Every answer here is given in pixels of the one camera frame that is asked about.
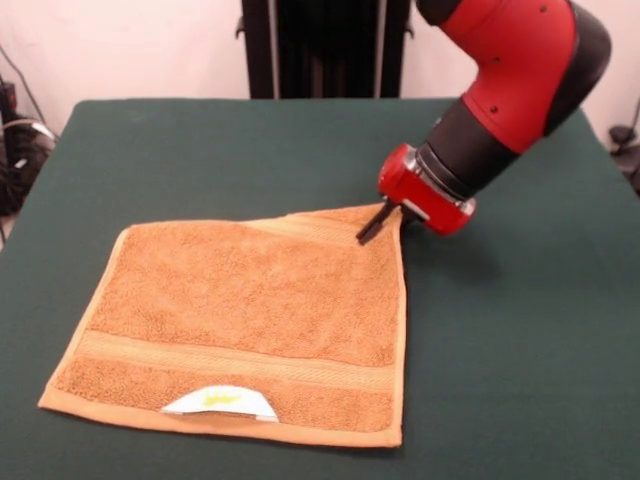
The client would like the tan terry towel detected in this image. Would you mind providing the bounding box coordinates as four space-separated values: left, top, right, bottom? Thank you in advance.
37 202 409 450

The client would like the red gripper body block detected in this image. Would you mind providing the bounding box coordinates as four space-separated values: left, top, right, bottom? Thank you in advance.
377 143 477 237

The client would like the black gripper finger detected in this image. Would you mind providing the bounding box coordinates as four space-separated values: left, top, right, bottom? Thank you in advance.
355 199 396 246

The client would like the dark green table cloth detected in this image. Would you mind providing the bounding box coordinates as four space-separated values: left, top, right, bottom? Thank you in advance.
0 98 640 480

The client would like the black robot pedestal stand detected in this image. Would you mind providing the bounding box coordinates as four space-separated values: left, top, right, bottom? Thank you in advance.
234 0 419 100

